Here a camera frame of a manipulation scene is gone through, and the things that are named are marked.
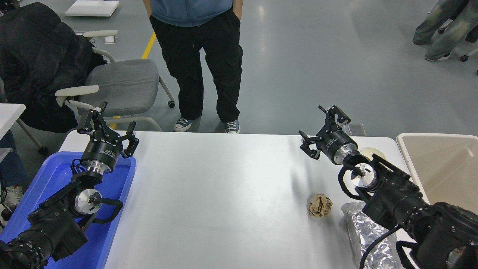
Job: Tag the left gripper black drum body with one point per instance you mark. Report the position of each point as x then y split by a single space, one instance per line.
102 151

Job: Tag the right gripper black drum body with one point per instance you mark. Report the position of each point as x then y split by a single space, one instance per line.
334 144

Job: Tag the white paper cup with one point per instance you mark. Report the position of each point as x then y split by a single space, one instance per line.
369 151

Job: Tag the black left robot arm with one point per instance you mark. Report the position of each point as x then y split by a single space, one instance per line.
56 224

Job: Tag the metal floor plate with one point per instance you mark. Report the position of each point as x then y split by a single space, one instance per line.
356 129

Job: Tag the grey chair with white armrests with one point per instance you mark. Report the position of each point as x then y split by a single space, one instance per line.
119 86

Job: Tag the blue plastic tray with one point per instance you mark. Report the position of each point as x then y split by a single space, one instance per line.
108 194

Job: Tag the crumpled tan paper ball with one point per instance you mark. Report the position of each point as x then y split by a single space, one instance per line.
320 205

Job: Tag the black jacket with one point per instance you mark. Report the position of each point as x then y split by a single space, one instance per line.
37 63

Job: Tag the small white floor box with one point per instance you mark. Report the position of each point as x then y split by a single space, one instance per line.
109 39

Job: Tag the small white side table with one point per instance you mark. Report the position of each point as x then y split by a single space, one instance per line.
9 114

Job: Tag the crumpled silver foil tray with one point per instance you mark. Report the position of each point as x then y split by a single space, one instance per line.
364 233

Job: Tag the person in jeans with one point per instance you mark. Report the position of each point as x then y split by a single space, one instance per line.
9 172

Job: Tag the standing person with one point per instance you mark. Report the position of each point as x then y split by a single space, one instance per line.
198 56

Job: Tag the large pale plastic bin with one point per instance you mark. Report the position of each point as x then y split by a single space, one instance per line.
440 164

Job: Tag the white flat board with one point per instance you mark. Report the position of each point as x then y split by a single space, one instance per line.
91 7

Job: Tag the seated person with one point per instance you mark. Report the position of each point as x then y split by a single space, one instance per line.
444 30

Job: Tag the office chair wheeled base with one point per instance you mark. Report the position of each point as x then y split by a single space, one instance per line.
464 58

